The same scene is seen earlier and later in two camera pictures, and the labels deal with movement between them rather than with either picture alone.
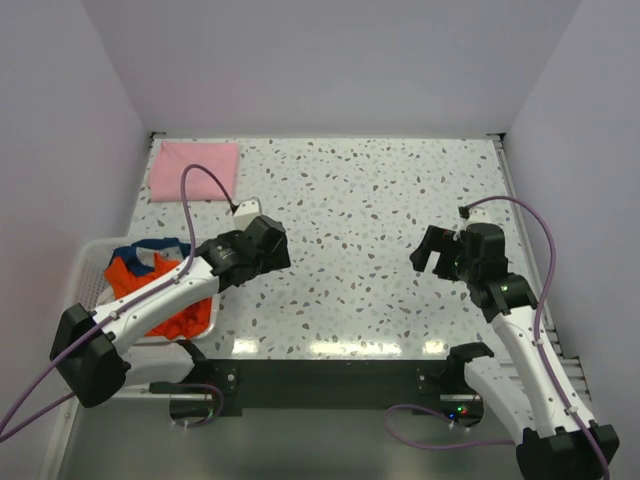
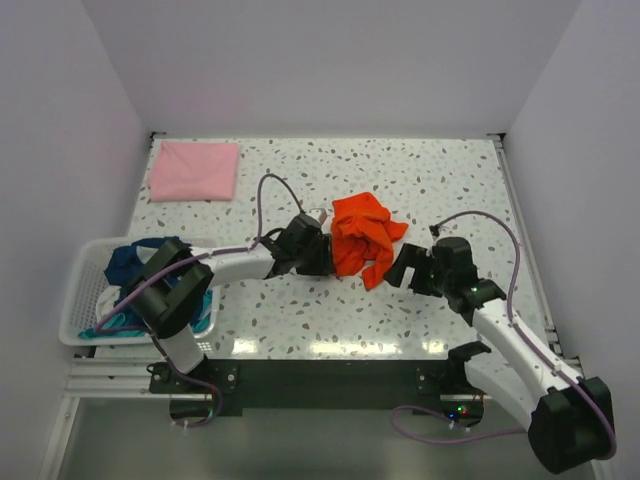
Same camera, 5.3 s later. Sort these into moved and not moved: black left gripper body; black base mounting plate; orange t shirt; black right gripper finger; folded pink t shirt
Moved: orange t shirt; black right gripper finger; black left gripper body
Not moved: folded pink t shirt; black base mounting plate
